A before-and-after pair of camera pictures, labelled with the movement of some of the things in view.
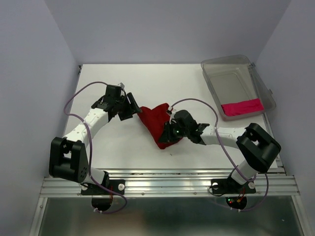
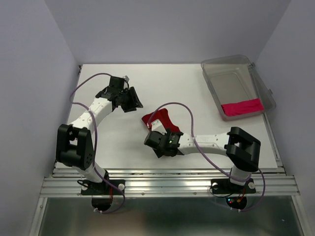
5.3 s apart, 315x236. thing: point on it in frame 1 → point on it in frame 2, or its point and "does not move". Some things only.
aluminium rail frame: (173, 183) does not move
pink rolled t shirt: (247, 106) does not move
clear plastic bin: (237, 90) does not move
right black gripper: (166, 135) → (159, 153)
